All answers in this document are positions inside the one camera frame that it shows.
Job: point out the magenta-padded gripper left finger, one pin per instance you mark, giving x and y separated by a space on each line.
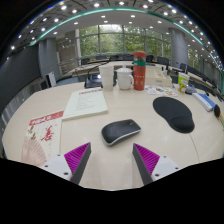
58 165

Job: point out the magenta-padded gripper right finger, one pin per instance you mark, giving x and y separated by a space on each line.
163 165

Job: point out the black computer mouse silver edge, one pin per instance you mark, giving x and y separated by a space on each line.
119 131

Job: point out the black mouse pad wrist rest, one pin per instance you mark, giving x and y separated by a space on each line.
173 111

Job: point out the red white printed sheet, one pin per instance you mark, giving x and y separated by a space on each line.
43 136

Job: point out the white printed booklet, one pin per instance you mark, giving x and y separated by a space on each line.
85 103

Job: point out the colourful sticker sheet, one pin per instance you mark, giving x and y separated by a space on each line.
160 90

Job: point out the blue white book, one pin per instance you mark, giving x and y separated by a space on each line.
203 101

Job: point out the black handheld microphone yellow band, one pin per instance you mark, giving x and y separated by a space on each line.
217 111

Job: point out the black gooseneck desk microphone unit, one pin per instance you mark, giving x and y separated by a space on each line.
190 89
92 81

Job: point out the green white paper cup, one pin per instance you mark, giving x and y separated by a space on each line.
183 83

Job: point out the white lidded mug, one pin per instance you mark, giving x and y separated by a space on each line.
124 80

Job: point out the red bottle green band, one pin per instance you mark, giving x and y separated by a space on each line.
139 73

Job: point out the stack of white paper cups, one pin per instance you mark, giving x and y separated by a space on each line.
107 78

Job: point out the long beige conference table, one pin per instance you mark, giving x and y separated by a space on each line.
86 68

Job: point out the group of dark office chairs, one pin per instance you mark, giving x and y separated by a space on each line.
162 60

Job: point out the group of ceiling lights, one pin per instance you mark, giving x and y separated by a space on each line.
100 15

